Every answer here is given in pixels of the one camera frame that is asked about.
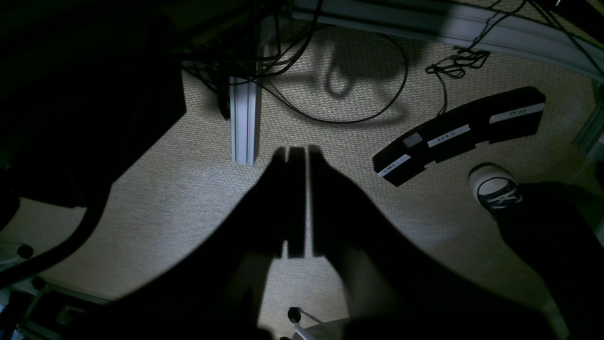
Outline black loose floor cable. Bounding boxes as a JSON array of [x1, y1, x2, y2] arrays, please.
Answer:
[[257, 28, 409, 124]]

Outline aluminium frame rail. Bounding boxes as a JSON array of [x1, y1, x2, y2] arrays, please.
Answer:
[[319, 0, 604, 82]]

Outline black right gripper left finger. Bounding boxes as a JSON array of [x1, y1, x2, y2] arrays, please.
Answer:
[[142, 148, 285, 340]]

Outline black foot pedal bar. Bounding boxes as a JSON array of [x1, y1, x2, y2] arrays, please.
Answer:
[[372, 86, 546, 187]]

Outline white and navy sneaker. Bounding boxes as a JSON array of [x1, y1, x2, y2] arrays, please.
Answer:
[[468, 163, 523, 211]]

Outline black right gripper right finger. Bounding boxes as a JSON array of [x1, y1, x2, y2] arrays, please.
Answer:
[[309, 145, 548, 340]]

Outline aluminium frame post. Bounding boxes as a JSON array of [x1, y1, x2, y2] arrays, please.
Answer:
[[229, 76, 261, 166]]

